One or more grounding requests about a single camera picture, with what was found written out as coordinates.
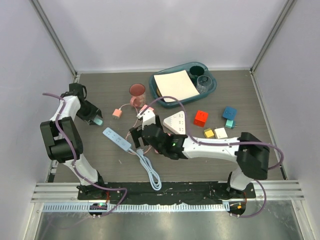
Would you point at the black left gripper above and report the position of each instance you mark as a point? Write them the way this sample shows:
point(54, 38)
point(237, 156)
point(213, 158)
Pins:
point(94, 111)

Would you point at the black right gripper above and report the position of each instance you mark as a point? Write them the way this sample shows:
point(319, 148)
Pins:
point(136, 134)

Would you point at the mint green plug adapter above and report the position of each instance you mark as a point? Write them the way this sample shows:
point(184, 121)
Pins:
point(98, 121)

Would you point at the pink cube socket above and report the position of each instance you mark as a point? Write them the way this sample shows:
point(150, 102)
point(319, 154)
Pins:
point(145, 107)

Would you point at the pink charger plug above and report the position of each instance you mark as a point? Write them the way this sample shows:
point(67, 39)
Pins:
point(117, 113)

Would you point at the white triangular power strip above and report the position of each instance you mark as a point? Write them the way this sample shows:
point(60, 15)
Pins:
point(176, 123)

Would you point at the light blue power strip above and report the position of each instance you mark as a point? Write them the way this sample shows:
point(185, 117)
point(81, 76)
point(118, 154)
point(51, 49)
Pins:
point(117, 139)

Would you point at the red cube socket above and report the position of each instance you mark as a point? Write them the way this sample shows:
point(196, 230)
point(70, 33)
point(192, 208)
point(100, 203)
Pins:
point(200, 118)

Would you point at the yellow plug adapter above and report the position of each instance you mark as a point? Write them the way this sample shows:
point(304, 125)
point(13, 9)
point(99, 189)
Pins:
point(208, 133)

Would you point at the white plug adapter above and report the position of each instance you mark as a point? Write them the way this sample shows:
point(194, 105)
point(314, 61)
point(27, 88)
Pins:
point(220, 133)

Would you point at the teal plug adapter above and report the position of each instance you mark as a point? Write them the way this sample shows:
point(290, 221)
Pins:
point(230, 124)

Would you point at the blue cube socket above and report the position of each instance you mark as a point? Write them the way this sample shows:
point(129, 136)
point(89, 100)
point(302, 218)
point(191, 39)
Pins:
point(229, 113)

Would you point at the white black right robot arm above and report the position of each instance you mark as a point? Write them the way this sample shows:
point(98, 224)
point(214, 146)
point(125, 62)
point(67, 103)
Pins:
point(248, 152)

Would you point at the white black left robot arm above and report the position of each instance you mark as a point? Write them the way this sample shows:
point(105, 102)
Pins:
point(63, 142)

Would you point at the white paper sheet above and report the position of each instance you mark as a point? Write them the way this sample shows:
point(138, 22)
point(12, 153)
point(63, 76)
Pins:
point(176, 84)

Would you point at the clear glass cup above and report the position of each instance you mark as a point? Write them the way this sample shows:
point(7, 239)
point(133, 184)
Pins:
point(203, 84)

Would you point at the dark green cup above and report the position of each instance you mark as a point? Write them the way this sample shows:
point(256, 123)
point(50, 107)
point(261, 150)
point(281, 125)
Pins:
point(196, 71)

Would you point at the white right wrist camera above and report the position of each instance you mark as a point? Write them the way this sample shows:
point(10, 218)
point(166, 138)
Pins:
point(147, 117)

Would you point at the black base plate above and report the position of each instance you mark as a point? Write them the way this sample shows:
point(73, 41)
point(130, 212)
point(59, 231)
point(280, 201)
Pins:
point(191, 193)

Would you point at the perforated cable duct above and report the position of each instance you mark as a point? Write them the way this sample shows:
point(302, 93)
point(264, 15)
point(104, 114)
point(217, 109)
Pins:
point(97, 207)

